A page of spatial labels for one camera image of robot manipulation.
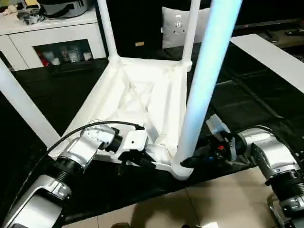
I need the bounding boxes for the grey helmet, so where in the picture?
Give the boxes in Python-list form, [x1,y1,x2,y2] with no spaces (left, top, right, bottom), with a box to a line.
[39,0,92,19]

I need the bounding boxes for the small pink toy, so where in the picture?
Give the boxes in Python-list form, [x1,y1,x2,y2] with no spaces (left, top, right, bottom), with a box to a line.
[4,5,18,15]

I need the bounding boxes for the dark clutter pile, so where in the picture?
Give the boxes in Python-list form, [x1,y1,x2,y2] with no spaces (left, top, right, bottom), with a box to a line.
[17,10,45,26]

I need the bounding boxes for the white sideboard with glass doors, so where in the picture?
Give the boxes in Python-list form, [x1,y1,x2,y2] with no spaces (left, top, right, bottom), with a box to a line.
[0,0,107,72]

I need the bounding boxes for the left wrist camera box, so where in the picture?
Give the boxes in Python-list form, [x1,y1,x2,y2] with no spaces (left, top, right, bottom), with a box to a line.
[104,129,148,161]

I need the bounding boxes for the grey cushion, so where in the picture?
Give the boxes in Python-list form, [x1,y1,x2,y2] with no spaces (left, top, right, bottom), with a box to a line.
[160,6,212,49]

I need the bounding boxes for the red box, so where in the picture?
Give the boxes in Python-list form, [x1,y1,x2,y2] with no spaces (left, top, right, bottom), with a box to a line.
[38,51,52,67]

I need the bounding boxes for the white plastic table top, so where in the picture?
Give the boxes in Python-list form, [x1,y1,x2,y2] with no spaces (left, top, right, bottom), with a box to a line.
[48,57,194,181]

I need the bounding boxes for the chrome chair leg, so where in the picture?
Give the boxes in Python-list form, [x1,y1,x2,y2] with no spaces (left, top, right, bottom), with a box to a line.
[267,194,285,228]

